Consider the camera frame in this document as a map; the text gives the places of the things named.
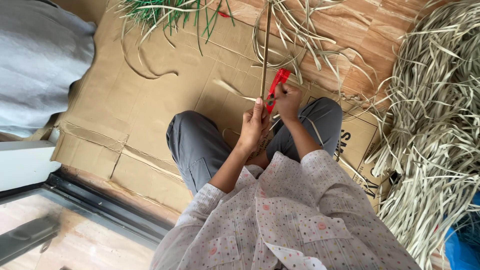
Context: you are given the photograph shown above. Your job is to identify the person's left hand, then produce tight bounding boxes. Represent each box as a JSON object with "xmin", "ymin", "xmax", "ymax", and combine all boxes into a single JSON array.
[{"xmin": 238, "ymin": 97, "xmax": 273, "ymax": 153}]

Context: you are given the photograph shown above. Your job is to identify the person's right hand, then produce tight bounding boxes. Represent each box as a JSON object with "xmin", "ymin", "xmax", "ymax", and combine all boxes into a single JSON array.
[{"xmin": 273, "ymin": 82, "xmax": 304, "ymax": 123}]

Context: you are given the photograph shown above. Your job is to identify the red utility knife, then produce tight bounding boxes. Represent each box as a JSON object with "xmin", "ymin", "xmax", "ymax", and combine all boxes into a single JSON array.
[{"xmin": 265, "ymin": 68, "xmax": 291, "ymax": 114}]

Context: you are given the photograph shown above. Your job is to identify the long thin bamboo stick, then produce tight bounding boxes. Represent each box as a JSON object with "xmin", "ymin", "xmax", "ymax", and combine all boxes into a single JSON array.
[{"xmin": 259, "ymin": 0, "xmax": 274, "ymax": 100}]

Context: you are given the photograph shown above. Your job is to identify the short beige peeled strip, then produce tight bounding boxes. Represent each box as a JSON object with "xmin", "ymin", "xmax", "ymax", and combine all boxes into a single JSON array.
[{"xmin": 213, "ymin": 78, "xmax": 260, "ymax": 103}]

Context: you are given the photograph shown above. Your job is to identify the loose beige straw strips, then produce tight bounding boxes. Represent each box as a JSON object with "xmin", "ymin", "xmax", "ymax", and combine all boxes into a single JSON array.
[{"xmin": 250, "ymin": 0, "xmax": 380, "ymax": 99}]

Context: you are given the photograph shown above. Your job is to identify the person's grey trousers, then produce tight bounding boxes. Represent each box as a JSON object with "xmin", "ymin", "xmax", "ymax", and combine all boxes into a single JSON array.
[{"xmin": 166, "ymin": 97, "xmax": 343, "ymax": 196}]

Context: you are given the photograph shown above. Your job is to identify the person's white dotted shirt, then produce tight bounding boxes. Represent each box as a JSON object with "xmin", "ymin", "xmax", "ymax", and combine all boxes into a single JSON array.
[{"xmin": 149, "ymin": 149, "xmax": 422, "ymax": 270}]

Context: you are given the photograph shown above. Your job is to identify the flattened brown cardboard sheet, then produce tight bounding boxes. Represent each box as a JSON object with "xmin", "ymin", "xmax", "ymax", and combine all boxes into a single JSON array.
[{"xmin": 50, "ymin": 0, "xmax": 392, "ymax": 226}]

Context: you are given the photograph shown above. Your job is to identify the bundle of green straw strips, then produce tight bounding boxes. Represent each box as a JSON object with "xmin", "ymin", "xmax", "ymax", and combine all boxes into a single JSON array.
[{"xmin": 115, "ymin": 0, "xmax": 238, "ymax": 57}]

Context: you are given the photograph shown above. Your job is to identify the heap of beige straw strips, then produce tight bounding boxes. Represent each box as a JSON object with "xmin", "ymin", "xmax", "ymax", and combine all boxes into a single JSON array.
[{"xmin": 347, "ymin": 0, "xmax": 480, "ymax": 270}]

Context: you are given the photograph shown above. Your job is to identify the dark sliding door track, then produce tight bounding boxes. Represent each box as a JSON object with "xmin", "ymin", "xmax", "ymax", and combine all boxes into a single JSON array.
[{"xmin": 0, "ymin": 172, "xmax": 175, "ymax": 268}]

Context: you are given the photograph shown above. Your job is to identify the blue plastic bag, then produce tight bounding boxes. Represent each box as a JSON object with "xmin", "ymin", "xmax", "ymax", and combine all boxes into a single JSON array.
[{"xmin": 443, "ymin": 193, "xmax": 480, "ymax": 270}]

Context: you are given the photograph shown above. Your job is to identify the grey cloth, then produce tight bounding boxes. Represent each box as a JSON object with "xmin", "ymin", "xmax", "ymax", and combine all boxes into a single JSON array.
[{"xmin": 0, "ymin": 0, "xmax": 97, "ymax": 139}]

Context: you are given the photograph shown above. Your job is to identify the white door frame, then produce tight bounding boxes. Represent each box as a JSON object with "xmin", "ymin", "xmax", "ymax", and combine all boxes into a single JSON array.
[{"xmin": 0, "ymin": 140, "xmax": 62, "ymax": 193}]

